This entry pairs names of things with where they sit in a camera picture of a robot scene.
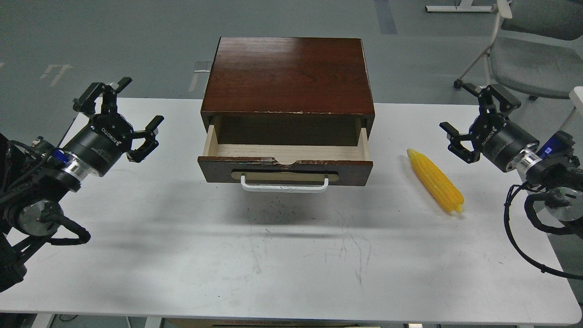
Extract grey office chair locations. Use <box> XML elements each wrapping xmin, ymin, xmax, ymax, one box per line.
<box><xmin>479</xmin><ymin>0</ymin><xmax>583</xmax><ymax>101</ymax></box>

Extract wooden drawer with dark front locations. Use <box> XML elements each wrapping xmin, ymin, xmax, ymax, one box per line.
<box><xmin>198</xmin><ymin>125</ymin><xmax>373</xmax><ymax>186</ymax></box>

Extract dark wooden cabinet box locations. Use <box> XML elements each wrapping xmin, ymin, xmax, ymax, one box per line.
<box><xmin>200</xmin><ymin>36</ymin><xmax>375</xmax><ymax>133</ymax></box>

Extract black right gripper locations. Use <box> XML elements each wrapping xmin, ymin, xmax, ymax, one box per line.
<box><xmin>439</xmin><ymin>83</ymin><xmax>540</xmax><ymax>172</ymax></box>

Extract white drawer handle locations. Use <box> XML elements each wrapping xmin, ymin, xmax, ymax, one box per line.
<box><xmin>240</xmin><ymin>175</ymin><xmax>329</xmax><ymax>194</ymax></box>

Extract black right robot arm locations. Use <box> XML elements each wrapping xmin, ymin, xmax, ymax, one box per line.
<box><xmin>440</xmin><ymin>79</ymin><xmax>582</xmax><ymax>237</ymax></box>

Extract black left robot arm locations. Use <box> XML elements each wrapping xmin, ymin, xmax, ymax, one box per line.
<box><xmin>0</xmin><ymin>77</ymin><xmax>164</xmax><ymax>291</ymax></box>

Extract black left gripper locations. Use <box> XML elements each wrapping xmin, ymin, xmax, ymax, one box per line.
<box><xmin>63</xmin><ymin>77</ymin><xmax>164</xmax><ymax>177</ymax></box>

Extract yellow corn cob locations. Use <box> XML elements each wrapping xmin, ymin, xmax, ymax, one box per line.
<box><xmin>406</xmin><ymin>148</ymin><xmax>465</xmax><ymax>213</ymax></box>

